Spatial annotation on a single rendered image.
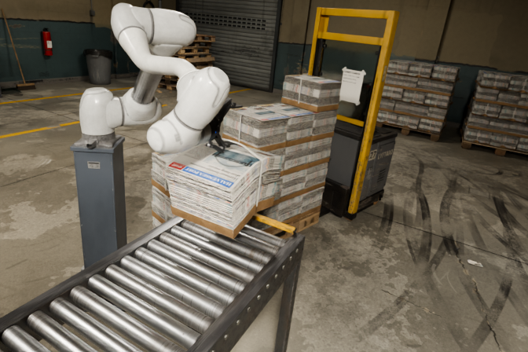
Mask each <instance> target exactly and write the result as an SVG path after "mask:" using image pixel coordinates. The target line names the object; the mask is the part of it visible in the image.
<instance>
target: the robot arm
mask: <svg viewBox="0 0 528 352"><path fill-rule="evenodd" d="M111 26H112V30H113V33H114V35H115V38H116V39H117V40H118V42H119V44H120V45H121V46H122V48H123V49H124V50H125V51H126V53H127V54H128V56H129V57H130V59H131V60H132V61H133V62H134V63H135V64H136V66H137V67H139V68H140V71H139V74H138V77H137V81H136V83H135V86H134V88H131V89H130V90H128V92H127V93H125V94H124V95H123V97H115V96H113V94H112V92H111V91H110V90H107V89H105V88H103V87H94V88H89V89H87V90H86V91H85V92H84V93H83V95H82V98H81V101H80V104H79V120H80V126H81V130H82V137H81V138H80V139H79V140H78V141H76V142H75V143H74V146H86V147H87V148H88V149H91V148H94V147H99V148H107V149H111V148H113V145H114V144H115V143H116V142H117V141H118V140H119V139H121V138H122V136H121V135H118V134H115V128H117V127H132V126H141V125H147V124H150V123H154V122H155V121H156V120H158V119H159V118H160V116H161V115H162V105H161V103H160V101H159V100H158V99H157V98H156V97H155V92H156V89H157V87H158V85H159V83H160V80H161V78H162V76H163V75H175V76H177V77H178V78H179V80H178V83H177V91H178V95H177V101H178V103H177V105H176V106H175V108H174V109H173V110H172V111H171V112H170V113H169V114H168V115H166V116H165V117H163V119H162V120H159V121H158V122H156V123H154V124H153V125H152V126H151V127H149V129H148V131H147V141H148V143H149V145H150V147H151V148H152V149H153V150H154V151H155V152H158V153H162V154H174V153H179V152H184V151H186V150H189V149H191V148H192V147H193V146H197V145H202V144H205V143H206V142H208V143H206V146H207V147H209V148H212V149H215V150H216V151H218V152H221V153H224V152H225V150H224V149H225V148H229V147H230V145H237V144H236V143H233V142H231V141H223V140H222V139H221V135H220V134H219V132H220V126H221V122H222V121H223V118H224V116H225V115H226V113H227V112H228V111H229V110H230V109H235V108H243V106H242V105H239V104H236V103H234V102H231V101H232V99H231V98H228V95H229V90H230V83H229V78H228V76H227V75H226V73H225V72H224V71H222V70H221V69H219V68H216V67H207V68H203V69H201V70H197V69H196V68H195V67H194V66H193V65H192V64H191V63H189V62H188V61H187V60H183V59H181V58H176V57H171V56H173V55H175V54H176V53H177V52H178V51H179V50H180V49H182V48H183V47H184V46H189V45H190V44H192V43H193V41H194V40H195V38H196V25H195V23H194V21H193V20H192V19H190V17H189V16H186V15H185V14H184V13H180V12H177V11H174V10H169V9H148V8H141V7H136V6H132V5H130V4H126V3H119V4H117V5H115V6H114V7H113V9H112V16H111ZM214 139H215V140H216V142H217V143H218V146H219V147H218V146H217V145H215V143H214V142H213V140H214Z"/></svg>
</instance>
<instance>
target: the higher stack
mask: <svg viewBox="0 0 528 352"><path fill-rule="evenodd" d="M341 85H342V82H339V81H335V80H331V79H325V78H320V77H317V76H312V75H286V76H285V79H284V86H283V88H284V89H283V96H282V97H284V98H287V99H290V100H293V101H298V102H302V103H305V104H308V105H313V106H316V107H321V106H327V105H337V104H338V103H339V99H340V95H339V94H340V89H341ZM283 104H285V103H283ZM298 104H299V103H298ZM285 105H289V106H292V107H295V108H299V107H296V106H293V105H290V104H285ZM300 109H302V110H306V111H308V112H313V111H310V110H307V109H304V108H300ZM313 113H316V114H315V116H314V120H313V126H312V128H313V130H312V136H315V135H319V134H326V133H330V132H333V131H334V129H335V123H336V119H337V117H336V116H337V111H336V110H330V111H324V112H313ZM331 143H332V137H327V138H323V139H320V140H316V141H310V149H309V155H310V156H309V162H308V163H309V165H310V163H312V162H315V161H318V160H322V159H325V158H328V157H329V156H330V151H331V149H330V148H331ZM327 167H328V163H323V164H320V165H317V166H314V167H310V168H306V169H307V172H306V180H305V182H306V183H305V186H304V187H305V188H304V189H307V188H309V187H311V186H314V185H317V184H320V183H322V182H324V181H325V179H326V174H327V173H328V172H327V171H328V168H327ZM324 190H325V187H324V186H322V187H320V188H318V189H315V190H312V191H310V192H306V193H304V194H302V206H301V212H300V213H301V214H302V213H303V212H305V211H308V210H310V209H312V208H315V207H317V206H320V205H321V201H322V194H323V192H324ZM320 210H321V209H319V210H317V211H314V212H312V213H310V214H308V215H306V216H303V217H300V218H299V228H298V232H300V231H302V230H304V229H306V228H308V227H310V226H312V225H314V224H316V223H318V219H319V215H320Z"/></svg>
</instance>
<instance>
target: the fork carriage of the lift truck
mask: <svg viewBox="0 0 528 352"><path fill-rule="evenodd" d="M349 191H350V187H348V186H346V185H343V184H341V183H338V182H337V181H334V180H332V179H330V178H326V179H325V185H324V192H323V194H322V201H321V205H322V206H324V207H326V208H328V209H329V211H330V212H332V213H333V214H335V215H338V216H339V217H341V218H342V217H343V216H344V215H345V211H346V207H347V200H348V196H349Z"/></svg>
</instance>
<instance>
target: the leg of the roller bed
mask: <svg viewBox="0 0 528 352"><path fill-rule="evenodd" d="M300 264H301V260H300V261H299V263H298V264H297V266H296V267H295V268H294V269H293V270H292V272H291V273H290V274H289V276H288V277H287V279H286V280H285V281H284V287H283V293H282V299H281V305H280V315H279V321H278V326H277V336H276V342H275V347H274V352H286V351H287V346H288V337H289V332H290V327H291V322H292V313H293V307H294V302H295V293H296V288H297V284H298V278H299V269H300Z"/></svg>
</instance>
